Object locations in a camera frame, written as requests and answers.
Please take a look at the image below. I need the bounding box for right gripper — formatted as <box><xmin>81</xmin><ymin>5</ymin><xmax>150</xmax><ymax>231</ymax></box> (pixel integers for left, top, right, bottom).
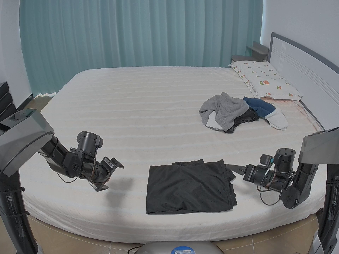
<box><xmin>225</xmin><ymin>164</ymin><xmax>275</xmax><ymax>186</ymax></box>

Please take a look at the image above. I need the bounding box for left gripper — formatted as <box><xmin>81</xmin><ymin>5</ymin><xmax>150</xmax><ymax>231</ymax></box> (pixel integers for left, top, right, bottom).
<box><xmin>90</xmin><ymin>156</ymin><xmax>124</xmax><ymax>192</ymax></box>

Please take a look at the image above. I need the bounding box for black T-shirt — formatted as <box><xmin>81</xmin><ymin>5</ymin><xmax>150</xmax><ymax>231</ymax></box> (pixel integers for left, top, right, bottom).
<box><xmin>146</xmin><ymin>159</ymin><xmax>238</xmax><ymax>215</ymax></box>

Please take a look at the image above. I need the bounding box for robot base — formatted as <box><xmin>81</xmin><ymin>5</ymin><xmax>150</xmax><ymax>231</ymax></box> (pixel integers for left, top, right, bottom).
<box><xmin>138</xmin><ymin>243</ymin><xmax>224</xmax><ymax>254</ymax></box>

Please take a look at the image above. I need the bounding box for pile of clothes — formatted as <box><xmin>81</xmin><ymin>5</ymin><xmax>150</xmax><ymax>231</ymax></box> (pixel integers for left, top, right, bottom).
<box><xmin>199</xmin><ymin>92</ymin><xmax>289</xmax><ymax>134</ymax></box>

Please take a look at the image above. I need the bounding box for bed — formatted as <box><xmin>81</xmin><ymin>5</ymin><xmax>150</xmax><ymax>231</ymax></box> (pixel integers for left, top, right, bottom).
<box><xmin>20</xmin><ymin>32</ymin><xmax>339</xmax><ymax>244</ymax></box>

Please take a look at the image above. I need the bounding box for white printed pillow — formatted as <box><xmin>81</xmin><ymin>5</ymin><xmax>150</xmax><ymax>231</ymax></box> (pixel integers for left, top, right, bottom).
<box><xmin>228</xmin><ymin>60</ymin><xmax>303</xmax><ymax>101</ymax></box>

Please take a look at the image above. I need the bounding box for grey bedside table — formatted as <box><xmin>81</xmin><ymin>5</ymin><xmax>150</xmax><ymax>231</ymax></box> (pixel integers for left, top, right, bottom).
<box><xmin>231</xmin><ymin>41</ymin><xmax>269</xmax><ymax>62</ymax></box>

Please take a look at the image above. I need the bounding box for black chest of drawers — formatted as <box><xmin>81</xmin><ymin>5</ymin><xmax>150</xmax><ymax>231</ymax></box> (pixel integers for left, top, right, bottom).
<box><xmin>0</xmin><ymin>82</ymin><xmax>17</xmax><ymax>121</ymax></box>

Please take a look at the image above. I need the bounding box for blue-green curtain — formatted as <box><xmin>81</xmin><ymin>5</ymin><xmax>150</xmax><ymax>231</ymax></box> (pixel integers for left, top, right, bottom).
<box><xmin>20</xmin><ymin>0</ymin><xmax>264</xmax><ymax>96</ymax></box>

